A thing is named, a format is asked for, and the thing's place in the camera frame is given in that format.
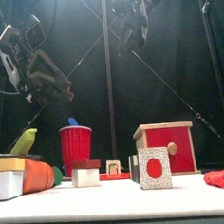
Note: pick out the white block with yellow top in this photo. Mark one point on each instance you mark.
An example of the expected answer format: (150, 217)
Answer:
(8, 179)

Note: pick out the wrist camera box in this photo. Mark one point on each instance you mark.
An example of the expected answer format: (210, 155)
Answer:
(119, 3)
(35, 35)

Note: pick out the white table mat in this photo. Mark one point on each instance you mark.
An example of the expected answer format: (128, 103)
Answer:
(117, 200)

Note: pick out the red wooden box with knob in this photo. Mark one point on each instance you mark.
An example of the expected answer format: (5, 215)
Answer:
(179, 143)

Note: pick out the dark grey block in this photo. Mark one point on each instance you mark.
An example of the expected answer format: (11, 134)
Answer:
(133, 167)

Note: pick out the small wooden arch piece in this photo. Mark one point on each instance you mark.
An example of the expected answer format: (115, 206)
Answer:
(113, 167)

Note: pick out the blue stick in cup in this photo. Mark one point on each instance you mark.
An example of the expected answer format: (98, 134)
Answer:
(72, 121)

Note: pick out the dark round plate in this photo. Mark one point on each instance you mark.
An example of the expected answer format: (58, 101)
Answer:
(22, 156)

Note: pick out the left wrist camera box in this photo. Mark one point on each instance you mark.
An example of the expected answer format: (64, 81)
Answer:
(35, 35)

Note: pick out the white block with maroon top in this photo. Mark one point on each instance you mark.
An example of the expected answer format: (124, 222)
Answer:
(85, 174)

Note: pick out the flat red board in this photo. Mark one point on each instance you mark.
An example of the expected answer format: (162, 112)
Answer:
(115, 176)

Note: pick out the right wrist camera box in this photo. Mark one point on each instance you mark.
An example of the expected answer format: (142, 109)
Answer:
(119, 3)

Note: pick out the red ribbed plastic cup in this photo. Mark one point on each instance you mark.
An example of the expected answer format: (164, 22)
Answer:
(76, 148)

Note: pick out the red crumpled cloth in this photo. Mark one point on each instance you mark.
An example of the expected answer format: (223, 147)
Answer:
(223, 178)

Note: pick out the orange toy carrot green end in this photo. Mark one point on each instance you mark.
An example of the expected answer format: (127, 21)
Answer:
(38, 175)

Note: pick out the yellow-green toy banana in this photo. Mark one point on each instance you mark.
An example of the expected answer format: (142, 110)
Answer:
(24, 141)

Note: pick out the dark side frame pole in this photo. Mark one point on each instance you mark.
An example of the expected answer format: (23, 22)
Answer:
(216, 61)

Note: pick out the grey vertical frame pole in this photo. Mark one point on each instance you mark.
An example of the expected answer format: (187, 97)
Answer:
(109, 85)

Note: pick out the patterned box with red circle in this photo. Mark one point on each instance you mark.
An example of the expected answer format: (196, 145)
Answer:
(154, 168)

